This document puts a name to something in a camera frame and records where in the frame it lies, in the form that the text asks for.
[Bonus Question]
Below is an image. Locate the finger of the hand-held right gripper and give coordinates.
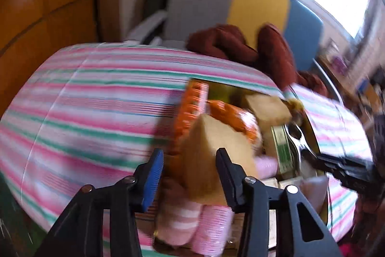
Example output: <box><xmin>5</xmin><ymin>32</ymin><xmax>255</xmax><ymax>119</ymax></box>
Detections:
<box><xmin>302</xmin><ymin>151</ymin><xmax>377</xmax><ymax>195</ymax></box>

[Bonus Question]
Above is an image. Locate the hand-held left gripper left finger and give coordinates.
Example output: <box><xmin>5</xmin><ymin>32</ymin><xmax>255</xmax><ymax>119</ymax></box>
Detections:
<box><xmin>34</xmin><ymin>148</ymin><xmax>164</xmax><ymax>257</ymax></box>

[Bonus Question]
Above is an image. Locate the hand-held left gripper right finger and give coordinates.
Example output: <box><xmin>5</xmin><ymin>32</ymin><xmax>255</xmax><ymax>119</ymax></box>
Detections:
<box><xmin>216</xmin><ymin>148</ymin><xmax>342</xmax><ymax>257</ymax></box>

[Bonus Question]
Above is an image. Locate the yellow sponge block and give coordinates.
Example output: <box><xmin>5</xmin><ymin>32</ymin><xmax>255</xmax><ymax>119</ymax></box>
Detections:
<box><xmin>180</xmin><ymin>114</ymin><xmax>259</xmax><ymax>206</ymax></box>
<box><xmin>243</xmin><ymin>94</ymin><xmax>293</xmax><ymax>132</ymax></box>

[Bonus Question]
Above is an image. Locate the gold and maroon storage box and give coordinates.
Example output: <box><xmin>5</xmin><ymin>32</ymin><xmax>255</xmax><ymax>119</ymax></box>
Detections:
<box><xmin>153</xmin><ymin>76</ymin><xmax>330</xmax><ymax>257</ymax></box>

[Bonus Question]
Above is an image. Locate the pale pink pouch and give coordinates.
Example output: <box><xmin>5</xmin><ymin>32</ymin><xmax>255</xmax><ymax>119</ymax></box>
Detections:
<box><xmin>301</xmin><ymin>176</ymin><xmax>330</xmax><ymax>209</ymax></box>

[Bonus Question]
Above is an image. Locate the pink hair roller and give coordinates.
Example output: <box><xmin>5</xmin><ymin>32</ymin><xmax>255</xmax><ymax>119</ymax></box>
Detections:
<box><xmin>192</xmin><ymin>203</ymin><xmax>235</xmax><ymax>256</ymax></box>
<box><xmin>256</xmin><ymin>155</ymin><xmax>279</xmax><ymax>179</ymax></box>

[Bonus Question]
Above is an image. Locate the pink striped sock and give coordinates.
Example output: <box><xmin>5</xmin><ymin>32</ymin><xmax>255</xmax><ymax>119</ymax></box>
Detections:
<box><xmin>156</xmin><ymin>182</ymin><xmax>205</xmax><ymax>248</ymax></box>

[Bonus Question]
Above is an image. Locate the dark red patterned cloth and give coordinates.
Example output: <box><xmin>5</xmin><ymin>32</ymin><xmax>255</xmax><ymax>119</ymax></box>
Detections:
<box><xmin>352</xmin><ymin>188</ymin><xmax>385</xmax><ymax>257</ymax></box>

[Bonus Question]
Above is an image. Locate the orange white snack packet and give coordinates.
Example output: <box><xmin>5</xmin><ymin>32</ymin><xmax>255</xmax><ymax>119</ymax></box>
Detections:
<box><xmin>207</xmin><ymin>99</ymin><xmax>261</xmax><ymax>143</ymax></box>

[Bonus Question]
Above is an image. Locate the small green box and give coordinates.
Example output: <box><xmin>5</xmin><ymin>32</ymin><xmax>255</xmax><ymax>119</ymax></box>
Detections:
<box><xmin>271</xmin><ymin>125</ymin><xmax>297</xmax><ymax>179</ymax></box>

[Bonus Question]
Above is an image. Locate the yellow knit cloth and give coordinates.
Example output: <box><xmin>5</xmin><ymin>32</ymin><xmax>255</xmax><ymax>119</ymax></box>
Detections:
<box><xmin>284</xmin><ymin>97</ymin><xmax>304</xmax><ymax>113</ymax></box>

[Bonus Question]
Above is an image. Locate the striped tablecloth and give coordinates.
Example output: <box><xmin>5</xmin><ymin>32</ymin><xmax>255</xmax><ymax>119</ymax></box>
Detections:
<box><xmin>0</xmin><ymin>43</ymin><xmax>375</xmax><ymax>257</ymax></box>

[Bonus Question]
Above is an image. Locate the maroon jacket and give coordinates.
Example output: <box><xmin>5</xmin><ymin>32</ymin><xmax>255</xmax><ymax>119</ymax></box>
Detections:
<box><xmin>186</xmin><ymin>24</ymin><xmax>327</xmax><ymax>95</ymax></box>

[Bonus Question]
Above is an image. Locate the grey yellow blue chair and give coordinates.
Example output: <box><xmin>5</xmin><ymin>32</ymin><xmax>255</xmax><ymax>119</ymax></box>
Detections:
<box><xmin>125</xmin><ymin>0</ymin><xmax>343</xmax><ymax>101</ymax></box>

